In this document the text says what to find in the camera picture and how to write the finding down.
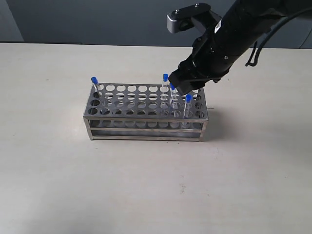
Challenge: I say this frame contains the stainless steel test tube rack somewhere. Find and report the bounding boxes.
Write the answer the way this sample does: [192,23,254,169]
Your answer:
[83,83,209,141]

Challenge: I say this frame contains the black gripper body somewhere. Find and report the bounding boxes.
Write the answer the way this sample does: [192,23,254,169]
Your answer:
[168,31,231,95]

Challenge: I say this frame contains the blue capped tube back row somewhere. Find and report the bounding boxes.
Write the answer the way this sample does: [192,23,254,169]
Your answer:
[160,74,168,109]

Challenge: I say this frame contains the blue capped tube second row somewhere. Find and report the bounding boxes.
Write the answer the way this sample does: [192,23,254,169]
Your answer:
[170,83,178,109]

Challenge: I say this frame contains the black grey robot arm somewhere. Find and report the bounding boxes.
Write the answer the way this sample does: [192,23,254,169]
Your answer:
[167,0,312,95]

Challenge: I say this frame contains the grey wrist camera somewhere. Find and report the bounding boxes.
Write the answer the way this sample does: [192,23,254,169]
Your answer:
[167,3,221,34]

